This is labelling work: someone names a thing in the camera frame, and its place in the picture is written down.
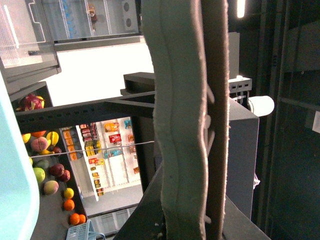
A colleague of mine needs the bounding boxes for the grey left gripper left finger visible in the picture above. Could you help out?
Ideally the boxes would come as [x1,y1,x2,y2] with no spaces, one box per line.
[142,0,208,240]

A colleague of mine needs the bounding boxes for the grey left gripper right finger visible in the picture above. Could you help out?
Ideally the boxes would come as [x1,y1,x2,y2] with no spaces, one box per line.
[201,0,230,240]

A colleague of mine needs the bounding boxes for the large light blue basket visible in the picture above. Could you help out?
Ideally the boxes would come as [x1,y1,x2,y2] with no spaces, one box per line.
[0,80,40,240]

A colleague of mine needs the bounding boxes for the far yellow lemon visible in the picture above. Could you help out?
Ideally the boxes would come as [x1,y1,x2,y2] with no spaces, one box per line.
[63,187,75,200]

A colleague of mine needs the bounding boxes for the pink dragon fruit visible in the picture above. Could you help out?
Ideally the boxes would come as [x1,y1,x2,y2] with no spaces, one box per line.
[15,93,45,112]

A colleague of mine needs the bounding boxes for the far dark red apple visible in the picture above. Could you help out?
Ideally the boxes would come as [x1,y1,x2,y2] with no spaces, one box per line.
[58,169,71,183]

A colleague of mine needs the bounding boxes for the far peach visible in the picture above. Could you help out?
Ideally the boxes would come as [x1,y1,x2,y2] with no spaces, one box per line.
[43,180,59,196]

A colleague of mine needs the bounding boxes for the far tangerine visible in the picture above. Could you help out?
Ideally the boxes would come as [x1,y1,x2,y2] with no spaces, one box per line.
[63,199,75,212]

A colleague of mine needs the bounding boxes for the small blue basket far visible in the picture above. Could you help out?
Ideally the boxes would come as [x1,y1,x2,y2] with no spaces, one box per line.
[65,220,106,240]

